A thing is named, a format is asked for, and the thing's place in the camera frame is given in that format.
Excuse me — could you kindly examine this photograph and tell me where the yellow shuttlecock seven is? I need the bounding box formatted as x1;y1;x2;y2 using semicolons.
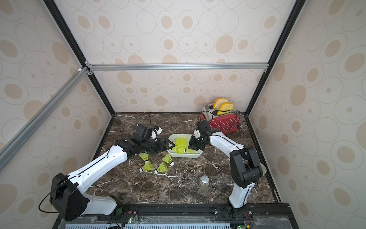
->
172;145;185;154

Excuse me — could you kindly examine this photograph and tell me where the yellow shuttlecock six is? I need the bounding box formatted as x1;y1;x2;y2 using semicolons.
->
163;154;174;167

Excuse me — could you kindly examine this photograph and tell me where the yellow shuttlecock eight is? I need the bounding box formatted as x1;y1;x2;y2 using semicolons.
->
177;147;197;154

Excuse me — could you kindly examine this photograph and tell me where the yellow shuttlecock two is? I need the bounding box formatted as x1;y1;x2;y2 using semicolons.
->
173;137;188;146

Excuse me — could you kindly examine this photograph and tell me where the yellow shuttlecock nine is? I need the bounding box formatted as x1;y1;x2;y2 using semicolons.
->
139;153;149;164

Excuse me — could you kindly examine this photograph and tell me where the yellow shuttlecock five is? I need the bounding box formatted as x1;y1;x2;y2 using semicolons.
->
154;162;169;174

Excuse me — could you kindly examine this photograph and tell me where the yellow shuttlecock three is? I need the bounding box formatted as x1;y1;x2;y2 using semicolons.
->
139;160;154;172

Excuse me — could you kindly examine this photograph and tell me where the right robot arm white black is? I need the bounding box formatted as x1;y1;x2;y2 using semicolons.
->
188;120;264;219

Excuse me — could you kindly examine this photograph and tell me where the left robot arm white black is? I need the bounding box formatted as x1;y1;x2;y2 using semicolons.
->
48;123;175;221

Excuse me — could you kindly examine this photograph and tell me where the white plastic storage box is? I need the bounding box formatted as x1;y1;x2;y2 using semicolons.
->
168;134;203;158

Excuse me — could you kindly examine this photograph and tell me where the red toaster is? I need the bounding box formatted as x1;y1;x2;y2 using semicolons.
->
200;105;240;135

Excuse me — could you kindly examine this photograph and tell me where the glass spice jar silver lid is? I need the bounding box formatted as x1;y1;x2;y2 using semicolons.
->
199;175;209;193

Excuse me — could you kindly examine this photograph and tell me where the yellow bread slice rear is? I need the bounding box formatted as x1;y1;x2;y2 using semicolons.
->
213;98;228;109

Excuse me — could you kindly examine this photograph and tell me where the yellow bread slice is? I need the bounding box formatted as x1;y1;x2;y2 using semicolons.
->
213;98;228;109
217;103;234;115

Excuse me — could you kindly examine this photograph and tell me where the yellow bread slice front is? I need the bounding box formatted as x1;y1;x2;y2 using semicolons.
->
217;103;234;115

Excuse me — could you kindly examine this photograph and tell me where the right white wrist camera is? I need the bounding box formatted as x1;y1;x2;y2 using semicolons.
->
193;129;201;138

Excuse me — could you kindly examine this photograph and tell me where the black toaster cable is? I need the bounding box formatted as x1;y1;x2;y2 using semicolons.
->
200;109;244;135

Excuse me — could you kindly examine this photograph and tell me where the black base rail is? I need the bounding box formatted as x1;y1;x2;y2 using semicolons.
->
52;202;299;229

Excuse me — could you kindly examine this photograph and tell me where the aluminium frame bar rear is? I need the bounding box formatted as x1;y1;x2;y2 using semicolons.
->
88;63;269;72

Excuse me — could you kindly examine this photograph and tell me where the aluminium frame bar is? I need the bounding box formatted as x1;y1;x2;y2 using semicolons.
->
88;63;269;72
1;67;88;170

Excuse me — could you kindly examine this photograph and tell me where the aluminium frame bar left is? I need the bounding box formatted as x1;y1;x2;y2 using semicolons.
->
1;67;88;170

